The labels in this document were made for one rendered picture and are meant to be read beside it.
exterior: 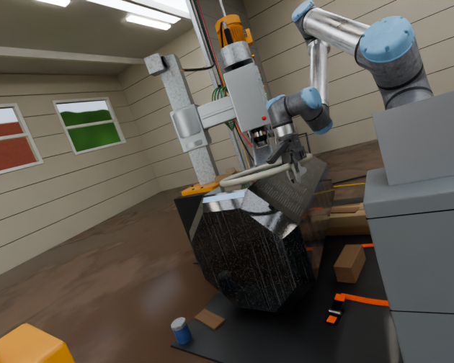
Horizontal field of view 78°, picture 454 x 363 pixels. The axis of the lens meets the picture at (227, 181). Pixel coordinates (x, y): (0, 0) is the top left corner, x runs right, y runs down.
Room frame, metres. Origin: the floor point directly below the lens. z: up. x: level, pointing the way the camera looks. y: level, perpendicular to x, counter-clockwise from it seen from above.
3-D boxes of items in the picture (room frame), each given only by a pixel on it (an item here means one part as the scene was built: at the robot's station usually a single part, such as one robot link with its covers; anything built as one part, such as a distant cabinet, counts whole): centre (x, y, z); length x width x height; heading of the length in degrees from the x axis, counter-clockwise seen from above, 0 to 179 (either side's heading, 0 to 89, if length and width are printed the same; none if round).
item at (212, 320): (1.79, 0.43, 0.02); 0.25 x 0.10 x 0.01; 38
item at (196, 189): (2.87, 0.16, 0.76); 0.49 x 0.49 x 0.05; 51
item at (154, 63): (2.76, 0.26, 2.00); 0.20 x 0.18 x 0.15; 51
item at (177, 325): (1.68, 0.61, 0.08); 0.10 x 0.10 x 0.13
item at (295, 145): (1.22, -0.31, 1.05); 0.09 x 0.08 x 0.12; 109
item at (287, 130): (1.22, -0.31, 1.14); 0.10 x 0.09 x 0.05; 19
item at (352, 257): (1.79, -0.64, 0.07); 0.30 x 0.12 x 0.12; 138
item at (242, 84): (2.13, -0.35, 1.37); 0.36 x 0.22 x 0.45; 169
